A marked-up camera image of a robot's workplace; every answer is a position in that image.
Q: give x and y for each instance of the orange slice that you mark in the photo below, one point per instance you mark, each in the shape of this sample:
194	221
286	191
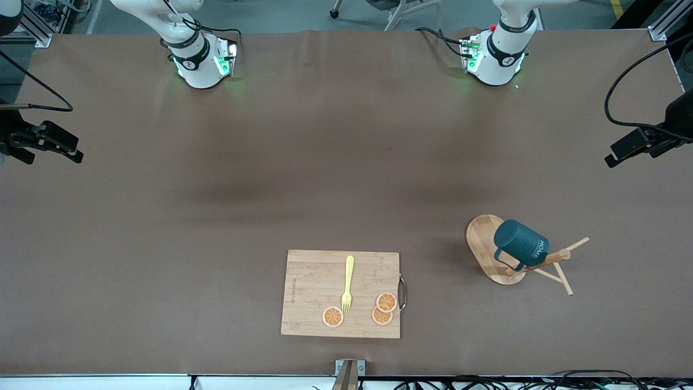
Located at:
333	317
386	302
379	318

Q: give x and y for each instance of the brown table mat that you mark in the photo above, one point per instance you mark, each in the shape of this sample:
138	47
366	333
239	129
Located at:
162	244

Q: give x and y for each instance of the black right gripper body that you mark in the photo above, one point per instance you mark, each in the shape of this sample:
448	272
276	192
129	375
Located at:
11	131

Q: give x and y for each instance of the bamboo cutting board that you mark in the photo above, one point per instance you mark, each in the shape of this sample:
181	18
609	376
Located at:
308	292

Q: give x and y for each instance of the dark teal cup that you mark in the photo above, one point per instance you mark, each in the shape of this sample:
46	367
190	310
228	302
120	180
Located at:
520	241

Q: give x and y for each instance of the wooden cup rack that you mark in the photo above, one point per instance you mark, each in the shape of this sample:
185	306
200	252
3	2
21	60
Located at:
482	238

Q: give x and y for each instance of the office chair base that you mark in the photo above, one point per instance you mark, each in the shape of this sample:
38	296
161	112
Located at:
335	13

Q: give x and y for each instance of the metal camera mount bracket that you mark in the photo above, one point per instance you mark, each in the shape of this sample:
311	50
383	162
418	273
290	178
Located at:
349	374

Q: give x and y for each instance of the yellow plastic fork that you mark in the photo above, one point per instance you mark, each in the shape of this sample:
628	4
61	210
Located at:
349	271

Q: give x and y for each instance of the aluminium frame profile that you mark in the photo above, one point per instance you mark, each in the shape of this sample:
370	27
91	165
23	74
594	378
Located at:
658	32
38	37

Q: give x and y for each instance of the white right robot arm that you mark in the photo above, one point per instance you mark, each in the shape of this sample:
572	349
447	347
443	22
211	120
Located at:
197	59

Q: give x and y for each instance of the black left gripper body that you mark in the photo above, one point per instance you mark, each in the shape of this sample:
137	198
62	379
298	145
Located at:
679	120

